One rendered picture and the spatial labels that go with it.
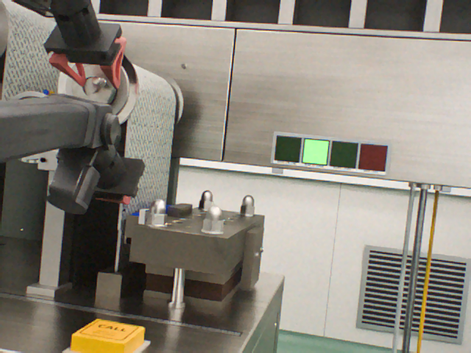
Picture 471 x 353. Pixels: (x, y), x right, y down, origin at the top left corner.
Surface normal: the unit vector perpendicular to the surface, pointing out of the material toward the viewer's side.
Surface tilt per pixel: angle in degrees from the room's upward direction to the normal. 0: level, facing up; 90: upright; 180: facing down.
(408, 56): 90
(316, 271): 90
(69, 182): 65
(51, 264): 90
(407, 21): 90
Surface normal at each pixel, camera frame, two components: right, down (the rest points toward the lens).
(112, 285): -0.21, 0.03
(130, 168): -0.12, -0.48
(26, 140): 0.95, 0.29
